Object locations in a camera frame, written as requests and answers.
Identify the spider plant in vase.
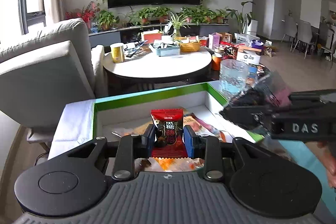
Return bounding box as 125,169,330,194
165,11,188,39

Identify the green cardboard box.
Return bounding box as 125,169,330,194
91,81,263,143

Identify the dark tv cabinet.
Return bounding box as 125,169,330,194
88,23,230,49

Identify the person right hand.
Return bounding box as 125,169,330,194
317,142,336,188

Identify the red black candy packet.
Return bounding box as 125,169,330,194
150,109,187,159

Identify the grey dining chair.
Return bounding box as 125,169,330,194
292,20,314,59

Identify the grey sofa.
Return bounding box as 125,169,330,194
1,19,108,144

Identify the round white coffee table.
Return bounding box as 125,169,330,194
103,48,212,83

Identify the clear glass pitcher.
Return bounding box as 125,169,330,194
219,59,249,100

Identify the white cardboard box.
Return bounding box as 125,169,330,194
236,46,261,65

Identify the yellow woven basket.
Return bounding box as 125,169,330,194
174,36,201,53

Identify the orange snack packet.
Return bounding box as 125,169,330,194
134,157,205,173

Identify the red flower plant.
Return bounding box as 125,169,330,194
65,1,100,32

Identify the tall leafy floor plant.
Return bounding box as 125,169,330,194
226,1,256,34

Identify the blue plastic basket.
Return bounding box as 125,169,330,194
149,43,180,57

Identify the orange jar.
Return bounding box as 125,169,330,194
211,53,223,71

